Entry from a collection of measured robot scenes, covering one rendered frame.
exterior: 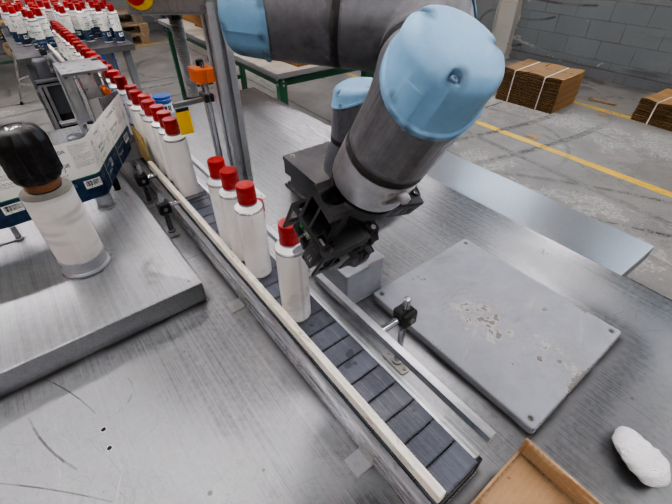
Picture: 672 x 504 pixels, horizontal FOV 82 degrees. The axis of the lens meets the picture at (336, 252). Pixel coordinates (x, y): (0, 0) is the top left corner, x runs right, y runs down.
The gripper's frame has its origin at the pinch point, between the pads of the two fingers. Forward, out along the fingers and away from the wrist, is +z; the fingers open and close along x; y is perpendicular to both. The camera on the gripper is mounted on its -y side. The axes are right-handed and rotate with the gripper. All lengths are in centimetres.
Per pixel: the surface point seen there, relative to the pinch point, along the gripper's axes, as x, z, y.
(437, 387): 22.6, -1.3, -3.4
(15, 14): -246, 144, 16
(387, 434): 24.3, 3.3, 4.2
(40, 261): -37, 43, 37
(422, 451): 29.1, 4.5, 0.6
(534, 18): -219, 181, -540
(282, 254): -4.7, 5.4, 3.3
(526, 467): 39.5, 3.7, -11.6
